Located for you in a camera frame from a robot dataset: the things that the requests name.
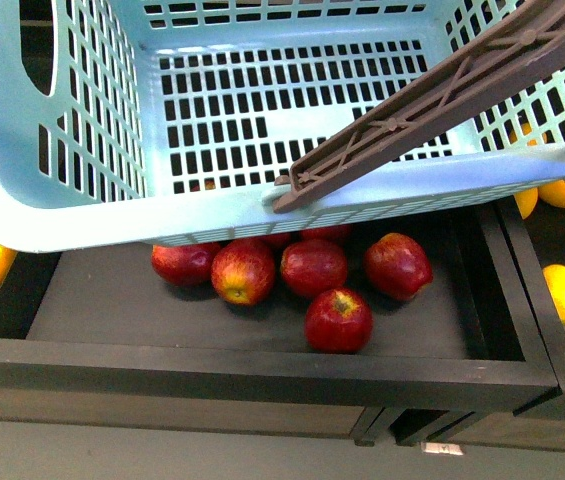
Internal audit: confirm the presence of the light teal plastic basket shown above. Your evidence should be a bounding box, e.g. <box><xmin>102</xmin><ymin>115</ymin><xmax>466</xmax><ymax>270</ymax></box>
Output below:
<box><xmin>0</xmin><ymin>1</ymin><xmax>565</xmax><ymax>252</ymax></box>

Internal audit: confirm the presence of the black wooden apple crate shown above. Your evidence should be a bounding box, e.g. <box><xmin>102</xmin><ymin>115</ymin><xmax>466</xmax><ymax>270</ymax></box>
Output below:
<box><xmin>0</xmin><ymin>201</ymin><xmax>557</xmax><ymax>444</ymax></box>

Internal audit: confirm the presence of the red apple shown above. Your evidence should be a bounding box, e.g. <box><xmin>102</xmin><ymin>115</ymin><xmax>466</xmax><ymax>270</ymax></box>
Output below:
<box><xmin>300</xmin><ymin>224</ymin><xmax>353</xmax><ymax>246</ymax></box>
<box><xmin>280</xmin><ymin>239</ymin><xmax>348</xmax><ymax>299</ymax></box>
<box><xmin>363</xmin><ymin>232</ymin><xmax>433</xmax><ymax>302</ymax></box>
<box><xmin>151</xmin><ymin>242</ymin><xmax>222</xmax><ymax>287</ymax></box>
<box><xmin>211</xmin><ymin>238</ymin><xmax>276</xmax><ymax>306</ymax></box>
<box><xmin>304</xmin><ymin>287</ymin><xmax>374</xmax><ymax>354</ymax></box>
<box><xmin>258</xmin><ymin>232</ymin><xmax>293</xmax><ymax>251</ymax></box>

